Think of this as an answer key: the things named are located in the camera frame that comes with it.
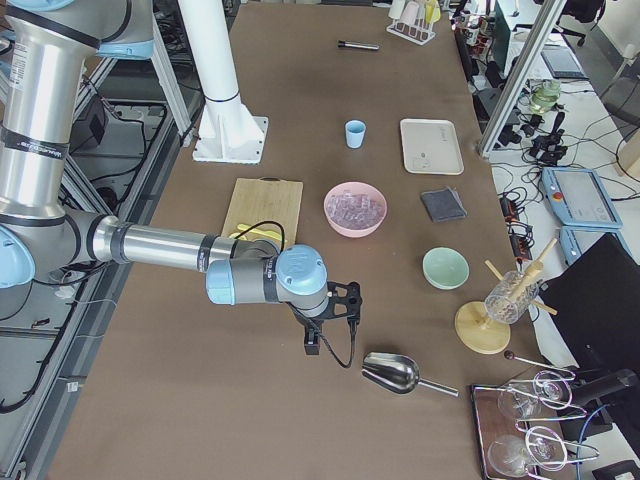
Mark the yellow plastic knife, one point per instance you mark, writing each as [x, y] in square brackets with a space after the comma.
[258, 231]

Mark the wooden cutting board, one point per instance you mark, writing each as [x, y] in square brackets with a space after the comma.
[256, 200]

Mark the yellow plastic cup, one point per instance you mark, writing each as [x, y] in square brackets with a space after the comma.
[432, 11]

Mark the pink bowl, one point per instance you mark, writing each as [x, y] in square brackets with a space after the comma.
[355, 209]

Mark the steel muddler with black tip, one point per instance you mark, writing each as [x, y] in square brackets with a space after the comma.
[345, 44]

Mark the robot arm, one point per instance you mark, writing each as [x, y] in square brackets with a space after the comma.
[39, 234]

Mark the light blue cup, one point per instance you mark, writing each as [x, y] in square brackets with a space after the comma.
[355, 131]

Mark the blue teach pendant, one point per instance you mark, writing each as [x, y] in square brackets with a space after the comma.
[575, 241]
[578, 198]

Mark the steel wire glass rack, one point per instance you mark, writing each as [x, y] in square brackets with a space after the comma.
[577, 454]

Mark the wooden cup stand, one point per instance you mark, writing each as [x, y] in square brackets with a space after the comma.
[484, 326]

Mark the steel ice scoop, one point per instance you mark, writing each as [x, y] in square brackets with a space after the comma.
[399, 374]

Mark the wine glass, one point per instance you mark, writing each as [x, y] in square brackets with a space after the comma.
[522, 399]
[540, 450]

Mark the grey folded cloth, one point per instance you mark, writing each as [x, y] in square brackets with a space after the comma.
[443, 205]

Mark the white wire cup rack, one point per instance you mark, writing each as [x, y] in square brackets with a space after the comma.
[420, 34]

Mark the clear glass cup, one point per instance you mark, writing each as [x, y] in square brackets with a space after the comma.
[510, 298]

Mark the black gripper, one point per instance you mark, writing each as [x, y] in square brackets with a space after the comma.
[306, 320]

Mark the aluminium frame post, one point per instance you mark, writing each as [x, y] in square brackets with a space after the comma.
[549, 13]

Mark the pink plastic cup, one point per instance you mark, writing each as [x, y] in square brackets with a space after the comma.
[410, 13]

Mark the cream tray with bear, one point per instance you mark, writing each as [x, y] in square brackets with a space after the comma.
[430, 147]

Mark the green ceramic bowl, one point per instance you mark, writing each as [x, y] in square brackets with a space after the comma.
[445, 268]

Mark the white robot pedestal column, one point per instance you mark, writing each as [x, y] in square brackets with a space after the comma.
[228, 132]

